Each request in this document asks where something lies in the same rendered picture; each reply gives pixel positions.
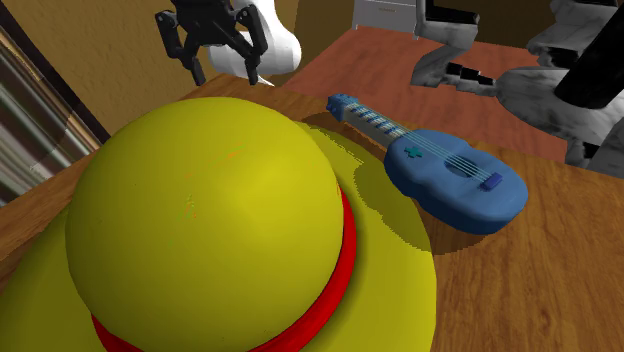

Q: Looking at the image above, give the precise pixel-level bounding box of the blue toy ukulele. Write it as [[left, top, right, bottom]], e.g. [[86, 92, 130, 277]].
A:
[[325, 93, 530, 236]]

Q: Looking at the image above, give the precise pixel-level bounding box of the white cabinet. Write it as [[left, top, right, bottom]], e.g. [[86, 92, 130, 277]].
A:
[[351, 0, 421, 41]]

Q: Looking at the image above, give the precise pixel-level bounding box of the yellow hat with red band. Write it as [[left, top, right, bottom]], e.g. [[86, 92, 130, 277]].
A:
[[0, 96, 438, 352]]

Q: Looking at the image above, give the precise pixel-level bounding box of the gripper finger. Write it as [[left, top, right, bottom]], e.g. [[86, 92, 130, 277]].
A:
[[214, 3, 270, 87], [154, 9, 207, 87]]

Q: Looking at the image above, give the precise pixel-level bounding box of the wooden table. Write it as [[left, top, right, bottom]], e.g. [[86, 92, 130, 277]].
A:
[[0, 72, 624, 352]]

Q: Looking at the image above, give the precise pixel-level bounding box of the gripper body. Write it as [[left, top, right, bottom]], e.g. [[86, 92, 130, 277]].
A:
[[171, 0, 243, 34]]

